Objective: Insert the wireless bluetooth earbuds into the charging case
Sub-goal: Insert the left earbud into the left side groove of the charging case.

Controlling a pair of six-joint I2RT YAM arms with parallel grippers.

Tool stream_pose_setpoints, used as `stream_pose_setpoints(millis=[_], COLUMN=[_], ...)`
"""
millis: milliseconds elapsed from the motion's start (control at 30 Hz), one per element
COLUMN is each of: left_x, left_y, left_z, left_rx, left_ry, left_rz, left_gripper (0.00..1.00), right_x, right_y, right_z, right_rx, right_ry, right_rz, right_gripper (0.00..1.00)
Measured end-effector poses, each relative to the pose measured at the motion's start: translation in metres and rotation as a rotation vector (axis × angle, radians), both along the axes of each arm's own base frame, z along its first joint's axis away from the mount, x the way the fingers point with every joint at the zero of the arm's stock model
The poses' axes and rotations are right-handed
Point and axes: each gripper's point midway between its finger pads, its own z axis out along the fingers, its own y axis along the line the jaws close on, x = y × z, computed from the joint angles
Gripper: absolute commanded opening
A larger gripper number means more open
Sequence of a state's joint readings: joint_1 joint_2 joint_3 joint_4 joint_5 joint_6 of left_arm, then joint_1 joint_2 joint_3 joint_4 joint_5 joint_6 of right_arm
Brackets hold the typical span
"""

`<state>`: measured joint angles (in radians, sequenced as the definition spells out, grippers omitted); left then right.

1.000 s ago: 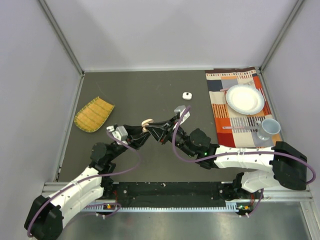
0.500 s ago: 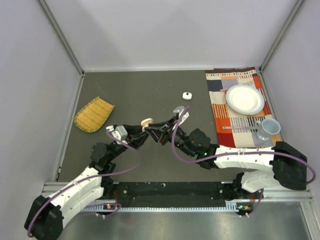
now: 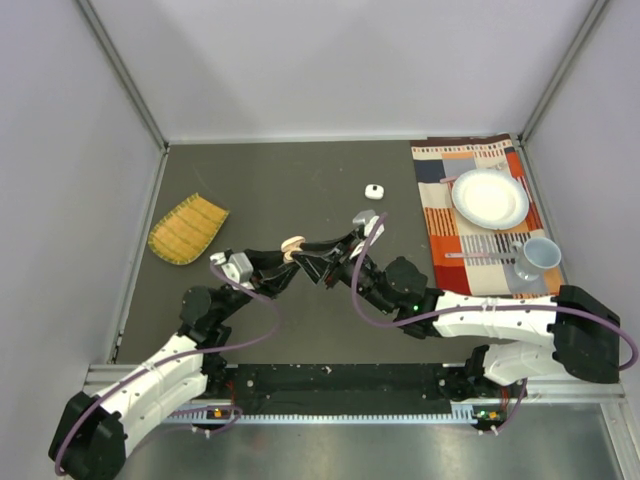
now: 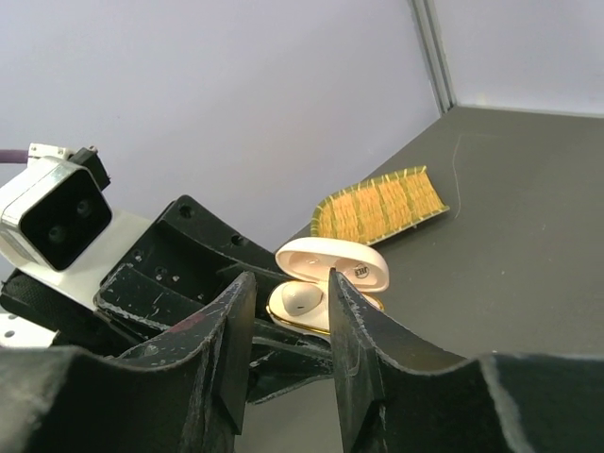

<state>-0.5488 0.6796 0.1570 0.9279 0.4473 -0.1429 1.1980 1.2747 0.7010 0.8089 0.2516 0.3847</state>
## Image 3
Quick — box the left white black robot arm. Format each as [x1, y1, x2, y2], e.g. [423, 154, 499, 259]
[48, 250, 299, 479]

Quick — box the pink earbud charging case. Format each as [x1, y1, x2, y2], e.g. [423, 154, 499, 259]
[280, 236, 306, 263]

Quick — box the white paper plate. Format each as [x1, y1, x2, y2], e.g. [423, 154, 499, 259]
[451, 169, 530, 230]

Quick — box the pale blue cup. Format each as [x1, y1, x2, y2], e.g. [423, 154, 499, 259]
[511, 237, 562, 281]

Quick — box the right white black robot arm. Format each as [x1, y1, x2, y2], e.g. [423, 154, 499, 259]
[284, 237, 621, 396]

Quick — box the aluminium front rail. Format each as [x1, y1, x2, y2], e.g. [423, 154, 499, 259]
[83, 364, 626, 404]

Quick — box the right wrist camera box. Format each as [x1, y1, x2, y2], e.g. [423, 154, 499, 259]
[352, 210, 379, 256]

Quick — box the yellow woven mat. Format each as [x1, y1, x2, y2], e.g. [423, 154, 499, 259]
[147, 193, 229, 266]

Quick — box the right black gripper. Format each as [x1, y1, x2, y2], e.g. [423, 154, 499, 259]
[293, 230, 396, 315]

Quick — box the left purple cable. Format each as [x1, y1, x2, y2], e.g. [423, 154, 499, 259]
[53, 259, 281, 476]

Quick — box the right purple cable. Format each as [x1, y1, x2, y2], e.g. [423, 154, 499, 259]
[350, 212, 640, 435]

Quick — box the purple cable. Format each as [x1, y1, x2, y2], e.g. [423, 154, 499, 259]
[350, 212, 640, 435]
[53, 259, 281, 476]

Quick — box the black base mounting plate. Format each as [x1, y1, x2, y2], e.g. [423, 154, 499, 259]
[201, 364, 478, 415]

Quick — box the grey slotted cable duct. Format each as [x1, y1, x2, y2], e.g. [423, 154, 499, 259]
[162, 404, 478, 426]

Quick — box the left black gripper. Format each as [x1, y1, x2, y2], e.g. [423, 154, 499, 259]
[214, 247, 301, 323]

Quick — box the white earbud charging case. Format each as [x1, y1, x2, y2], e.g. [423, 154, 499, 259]
[364, 184, 385, 201]

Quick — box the pink handled fork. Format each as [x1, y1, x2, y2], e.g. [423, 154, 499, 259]
[444, 252, 517, 260]

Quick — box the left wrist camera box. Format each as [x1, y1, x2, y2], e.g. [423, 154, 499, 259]
[209, 252, 254, 290]

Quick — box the patterned orange placemat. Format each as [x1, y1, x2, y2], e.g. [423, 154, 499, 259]
[411, 133, 564, 298]

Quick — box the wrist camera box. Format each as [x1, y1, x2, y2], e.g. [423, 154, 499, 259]
[352, 210, 379, 256]
[209, 252, 254, 290]

